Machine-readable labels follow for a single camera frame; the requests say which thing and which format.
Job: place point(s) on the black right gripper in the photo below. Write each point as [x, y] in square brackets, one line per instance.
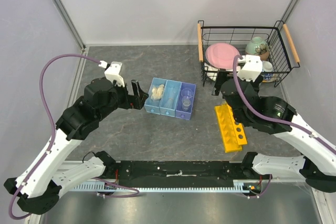
[256, 83]

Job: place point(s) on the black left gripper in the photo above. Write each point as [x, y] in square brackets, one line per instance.
[136, 101]

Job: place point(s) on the bag of beige powder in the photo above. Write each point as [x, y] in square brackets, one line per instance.
[157, 92]

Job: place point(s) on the clear plastic dropper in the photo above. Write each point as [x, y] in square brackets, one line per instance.
[169, 98]

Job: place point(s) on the blue three-compartment drawer box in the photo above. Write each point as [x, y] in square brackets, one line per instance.
[156, 107]

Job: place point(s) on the yellow test tube rack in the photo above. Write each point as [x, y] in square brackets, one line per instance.
[232, 132]

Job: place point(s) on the small clear glass vial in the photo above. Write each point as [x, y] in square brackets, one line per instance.
[186, 103]

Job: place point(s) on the clear glass beaker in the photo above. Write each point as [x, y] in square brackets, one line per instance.
[187, 92]

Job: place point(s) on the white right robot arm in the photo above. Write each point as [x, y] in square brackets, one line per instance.
[273, 115]

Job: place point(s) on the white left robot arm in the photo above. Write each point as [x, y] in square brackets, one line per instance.
[38, 189]

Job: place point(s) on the blue white patterned bowl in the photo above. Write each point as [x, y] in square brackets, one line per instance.
[267, 71]

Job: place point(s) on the white plate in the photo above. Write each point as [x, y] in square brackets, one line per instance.
[209, 73]

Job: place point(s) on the pink plate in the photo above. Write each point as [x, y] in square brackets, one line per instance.
[221, 55]

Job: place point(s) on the green brown ceramic bowl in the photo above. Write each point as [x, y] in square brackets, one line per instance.
[258, 47]

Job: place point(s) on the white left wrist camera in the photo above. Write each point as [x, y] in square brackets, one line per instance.
[112, 72]

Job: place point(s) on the black wire basket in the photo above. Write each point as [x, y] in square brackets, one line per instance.
[278, 46]

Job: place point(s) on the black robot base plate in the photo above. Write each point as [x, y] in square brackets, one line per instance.
[175, 173]

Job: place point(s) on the white slotted cable duct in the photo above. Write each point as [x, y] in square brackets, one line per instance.
[101, 187]

